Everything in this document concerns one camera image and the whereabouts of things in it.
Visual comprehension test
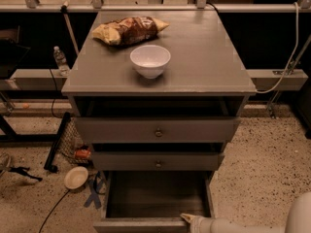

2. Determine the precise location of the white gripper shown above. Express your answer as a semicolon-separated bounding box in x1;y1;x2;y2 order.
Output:
180;213;214;233

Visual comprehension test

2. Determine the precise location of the grey bottom drawer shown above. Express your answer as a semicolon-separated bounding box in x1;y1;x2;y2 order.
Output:
93;171;214;233

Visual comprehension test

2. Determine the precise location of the grey drawer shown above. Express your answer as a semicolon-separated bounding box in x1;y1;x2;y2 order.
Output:
91;151;225;171
93;171;214;233
75;117;240;144

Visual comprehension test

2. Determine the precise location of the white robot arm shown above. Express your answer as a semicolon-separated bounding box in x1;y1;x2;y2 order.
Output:
180;192;311;233

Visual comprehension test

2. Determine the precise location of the grey top drawer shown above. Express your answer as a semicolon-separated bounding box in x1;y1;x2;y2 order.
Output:
75;117;240;144

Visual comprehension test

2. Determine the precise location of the grey middle drawer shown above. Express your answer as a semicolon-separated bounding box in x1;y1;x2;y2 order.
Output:
91;151;225;171

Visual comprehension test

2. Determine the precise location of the grey drawer cabinet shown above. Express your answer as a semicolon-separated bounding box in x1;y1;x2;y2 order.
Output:
61;9;258;192

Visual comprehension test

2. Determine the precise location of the orange can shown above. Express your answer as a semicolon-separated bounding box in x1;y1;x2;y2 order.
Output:
74;150;90;160

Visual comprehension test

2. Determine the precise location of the mesh basket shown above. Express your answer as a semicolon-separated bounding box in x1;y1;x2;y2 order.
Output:
57;119;90;164

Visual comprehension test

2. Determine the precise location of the black metal bar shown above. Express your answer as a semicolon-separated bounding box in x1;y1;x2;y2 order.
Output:
44;112;70;173

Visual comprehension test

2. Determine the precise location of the white bowl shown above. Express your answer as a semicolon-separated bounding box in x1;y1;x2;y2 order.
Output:
130;45;171;79

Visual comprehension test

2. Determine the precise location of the black clamp on floor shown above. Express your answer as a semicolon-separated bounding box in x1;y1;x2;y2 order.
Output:
9;167;42;182

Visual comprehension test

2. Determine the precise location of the yellow brown chip bag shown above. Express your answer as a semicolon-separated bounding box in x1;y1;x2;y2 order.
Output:
92;17;169;46

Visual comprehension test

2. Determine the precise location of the clear plastic water bottle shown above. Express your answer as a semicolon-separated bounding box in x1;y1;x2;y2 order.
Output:
53;46;70;77

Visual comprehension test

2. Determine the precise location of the black floor cable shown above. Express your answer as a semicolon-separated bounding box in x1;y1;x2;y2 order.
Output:
38;189;71;233

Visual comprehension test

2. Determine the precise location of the white cable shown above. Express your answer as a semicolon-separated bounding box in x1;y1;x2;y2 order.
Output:
255;1;300;95

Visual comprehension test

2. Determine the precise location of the grey metal rail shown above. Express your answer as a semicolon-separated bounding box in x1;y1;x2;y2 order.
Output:
0;4;296;13

